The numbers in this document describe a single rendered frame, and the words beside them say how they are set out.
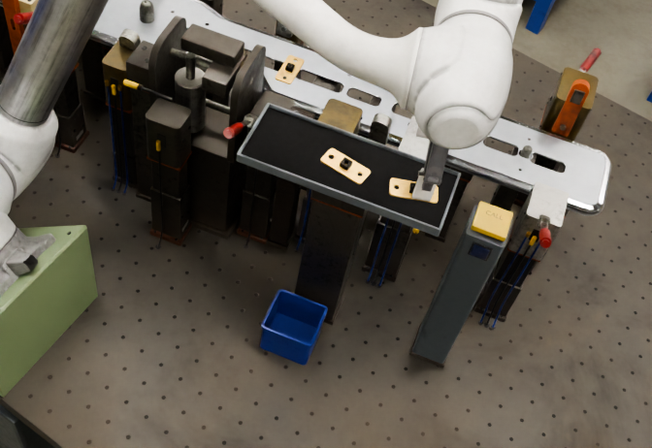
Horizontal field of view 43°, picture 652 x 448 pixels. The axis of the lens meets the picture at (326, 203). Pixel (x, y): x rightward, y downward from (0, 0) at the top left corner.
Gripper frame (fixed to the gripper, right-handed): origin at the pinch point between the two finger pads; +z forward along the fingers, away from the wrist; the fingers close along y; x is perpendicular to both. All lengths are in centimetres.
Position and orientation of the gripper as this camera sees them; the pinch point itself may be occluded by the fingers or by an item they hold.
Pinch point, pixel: (424, 162)
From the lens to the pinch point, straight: 138.6
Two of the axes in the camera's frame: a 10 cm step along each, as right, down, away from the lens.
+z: -1.3, 6.1, 7.8
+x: -9.8, -1.7, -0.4
